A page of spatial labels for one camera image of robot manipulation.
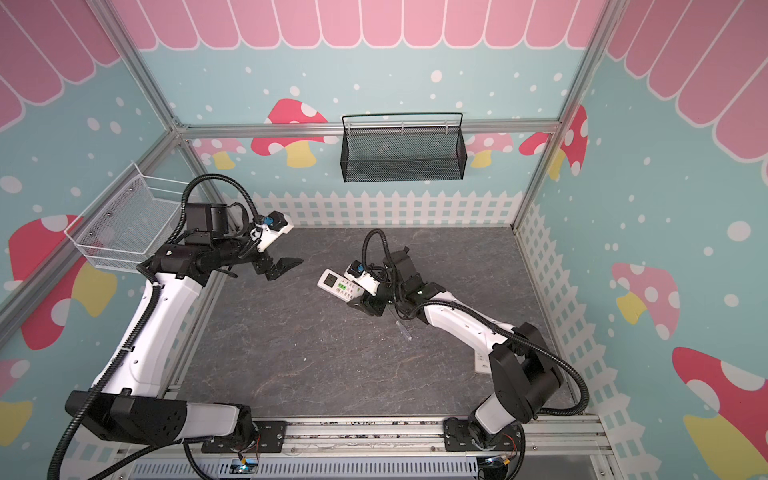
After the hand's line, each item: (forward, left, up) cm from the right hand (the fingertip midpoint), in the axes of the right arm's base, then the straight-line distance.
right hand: (355, 291), depth 81 cm
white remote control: (0, +4, +3) cm, 5 cm away
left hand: (+4, +15, +14) cm, 21 cm away
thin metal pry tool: (-6, -15, -17) cm, 24 cm away
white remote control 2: (-13, -36, -17) cm, 42 cm away
